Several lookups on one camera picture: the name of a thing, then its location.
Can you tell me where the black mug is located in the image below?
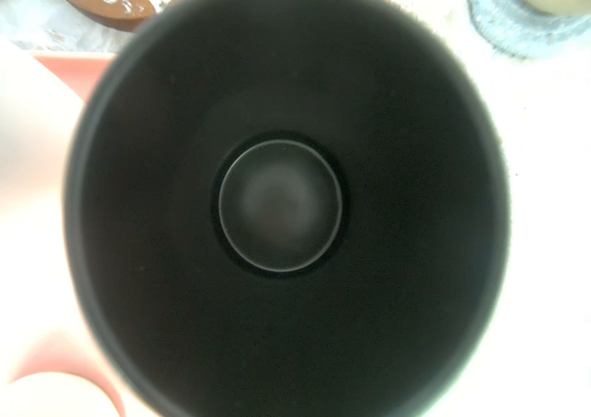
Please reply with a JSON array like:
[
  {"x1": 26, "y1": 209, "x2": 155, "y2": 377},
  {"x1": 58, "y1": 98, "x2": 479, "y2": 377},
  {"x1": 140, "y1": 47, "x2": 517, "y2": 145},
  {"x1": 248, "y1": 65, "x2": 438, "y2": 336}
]
[{"x1": 64, "y1": 1, "x2": 509, "y2": 416}]

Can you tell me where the dark brown round coaster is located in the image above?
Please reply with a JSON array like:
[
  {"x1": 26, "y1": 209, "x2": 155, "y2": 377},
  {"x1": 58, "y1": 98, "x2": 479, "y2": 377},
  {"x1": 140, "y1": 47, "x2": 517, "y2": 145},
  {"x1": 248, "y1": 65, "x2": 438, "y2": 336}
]
[{"x1": 68, "y1": 0, "x2": 157, "y2": 32}]

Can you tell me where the red interior mug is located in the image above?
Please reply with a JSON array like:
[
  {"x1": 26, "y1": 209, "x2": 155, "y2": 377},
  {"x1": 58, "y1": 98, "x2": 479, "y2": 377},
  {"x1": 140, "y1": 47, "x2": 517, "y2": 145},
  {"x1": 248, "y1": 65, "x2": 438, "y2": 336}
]
[{"x1": 0, "y1": 373, "x2": 119, "y2": 417}]

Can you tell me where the pink silicone tray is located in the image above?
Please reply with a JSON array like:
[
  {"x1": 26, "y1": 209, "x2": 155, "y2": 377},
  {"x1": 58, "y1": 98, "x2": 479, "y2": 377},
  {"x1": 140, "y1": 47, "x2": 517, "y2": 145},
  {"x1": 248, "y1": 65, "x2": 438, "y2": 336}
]
[{"x1": 8, "y1": 51, "x2": 130, "y2": 417}]

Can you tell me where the light blue woven coaster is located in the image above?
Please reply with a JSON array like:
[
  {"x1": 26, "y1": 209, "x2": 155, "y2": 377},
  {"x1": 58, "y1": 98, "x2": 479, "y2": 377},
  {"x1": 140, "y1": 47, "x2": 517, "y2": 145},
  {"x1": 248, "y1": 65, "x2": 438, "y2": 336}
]
[{"x1": 467, "y1": 0, "x2": 591, "y2": 58}]

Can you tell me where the cream mug back row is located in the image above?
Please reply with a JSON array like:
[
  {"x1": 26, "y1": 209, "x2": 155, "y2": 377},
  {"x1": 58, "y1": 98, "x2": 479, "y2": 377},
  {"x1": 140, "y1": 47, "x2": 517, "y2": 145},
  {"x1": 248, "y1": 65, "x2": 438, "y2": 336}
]
[{"x1": 0, "y1": 12, "x2": 88, "y2": 246}]

